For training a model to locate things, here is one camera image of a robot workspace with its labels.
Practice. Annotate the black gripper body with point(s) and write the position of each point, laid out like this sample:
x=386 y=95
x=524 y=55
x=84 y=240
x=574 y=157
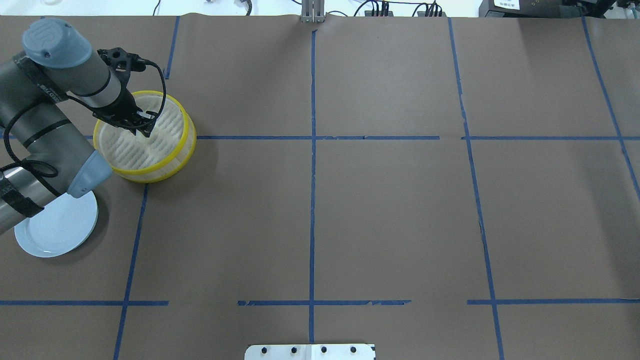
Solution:
x=123 y=105

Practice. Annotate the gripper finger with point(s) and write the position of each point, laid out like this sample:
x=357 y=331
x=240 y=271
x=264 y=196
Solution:
x=145 y=130
x=143 y=120

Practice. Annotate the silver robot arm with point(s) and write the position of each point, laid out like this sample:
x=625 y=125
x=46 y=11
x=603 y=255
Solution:
x=50 y=157

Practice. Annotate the yellow rimmed bamboo steamer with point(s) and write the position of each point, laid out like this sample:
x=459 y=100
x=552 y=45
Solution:
x=141 y=159

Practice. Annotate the light blue round plate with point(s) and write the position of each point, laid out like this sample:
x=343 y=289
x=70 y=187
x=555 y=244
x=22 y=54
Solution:
x=63 y=225

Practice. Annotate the black box with label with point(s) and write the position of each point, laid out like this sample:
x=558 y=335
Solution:
x=549 y=9

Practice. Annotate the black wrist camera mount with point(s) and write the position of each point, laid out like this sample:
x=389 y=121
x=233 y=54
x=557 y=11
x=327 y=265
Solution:
x=122 y=61

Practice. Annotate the aluminium frame post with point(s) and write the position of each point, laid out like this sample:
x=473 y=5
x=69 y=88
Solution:
x=312 y=11

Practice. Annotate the white camera mast base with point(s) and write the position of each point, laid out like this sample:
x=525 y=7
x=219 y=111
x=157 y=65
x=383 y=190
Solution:
x=327 y=351

